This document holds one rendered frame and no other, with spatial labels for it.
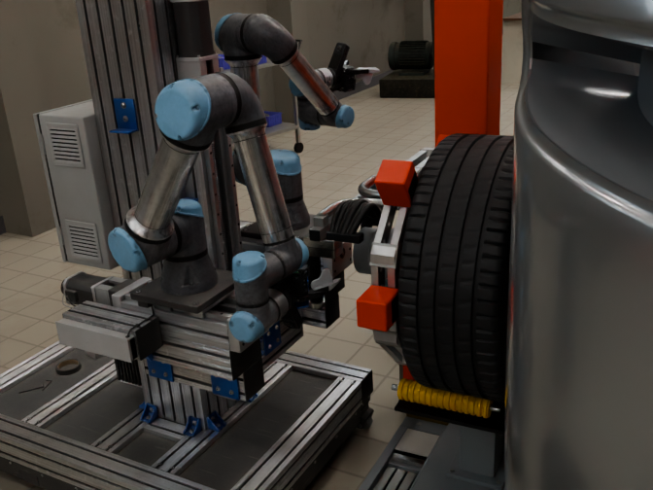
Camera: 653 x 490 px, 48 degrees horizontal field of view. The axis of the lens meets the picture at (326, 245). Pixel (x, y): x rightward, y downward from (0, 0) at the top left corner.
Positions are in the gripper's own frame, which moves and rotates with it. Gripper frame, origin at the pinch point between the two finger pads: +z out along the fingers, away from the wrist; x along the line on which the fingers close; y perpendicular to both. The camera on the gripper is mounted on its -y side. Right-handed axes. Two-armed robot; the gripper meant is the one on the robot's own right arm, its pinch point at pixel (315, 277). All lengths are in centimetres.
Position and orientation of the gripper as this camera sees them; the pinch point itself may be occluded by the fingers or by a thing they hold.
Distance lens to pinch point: 192.4
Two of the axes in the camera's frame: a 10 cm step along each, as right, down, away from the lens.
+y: -0.6, -9.3, -3.6
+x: -8.9, -1.1, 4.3
